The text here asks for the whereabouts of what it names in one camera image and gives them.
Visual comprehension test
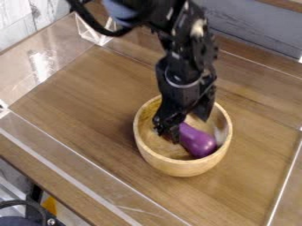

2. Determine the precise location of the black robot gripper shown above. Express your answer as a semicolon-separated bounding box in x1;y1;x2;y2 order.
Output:
152;44;218;144

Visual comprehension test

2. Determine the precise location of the purple toy eggplant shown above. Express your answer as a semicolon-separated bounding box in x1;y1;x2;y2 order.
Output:
179;123;217;158

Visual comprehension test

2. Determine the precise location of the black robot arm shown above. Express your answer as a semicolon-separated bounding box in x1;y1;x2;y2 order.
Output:
66;0;218;143

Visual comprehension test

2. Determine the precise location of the brown wooden bowl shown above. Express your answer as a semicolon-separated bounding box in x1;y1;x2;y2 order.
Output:
134;96;234;177

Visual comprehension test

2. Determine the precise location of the black clamp with screw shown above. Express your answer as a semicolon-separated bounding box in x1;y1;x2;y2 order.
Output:
25;185;66;226

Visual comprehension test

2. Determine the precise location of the clear acrylic tray wall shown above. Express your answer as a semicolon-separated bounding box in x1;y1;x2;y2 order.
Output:
0;16;302;226

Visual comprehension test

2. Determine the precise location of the black cable under table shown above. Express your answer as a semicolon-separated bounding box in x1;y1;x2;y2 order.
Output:
0;199;46;226

